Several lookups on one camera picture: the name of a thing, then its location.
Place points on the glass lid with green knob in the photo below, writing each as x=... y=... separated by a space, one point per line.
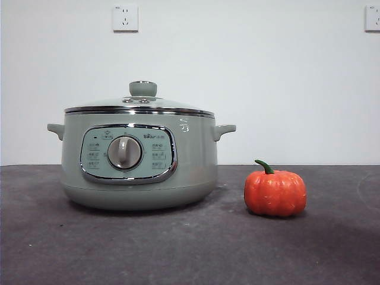
x=142 y=89

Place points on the orange toy pumpkin green stem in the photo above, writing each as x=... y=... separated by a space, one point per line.
x=274 y=193

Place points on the sage green electric cooking pot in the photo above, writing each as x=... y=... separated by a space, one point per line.
x=193 y=160

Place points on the white wall socket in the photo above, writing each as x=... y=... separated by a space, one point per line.
x=125 y=25
x=373 y=25

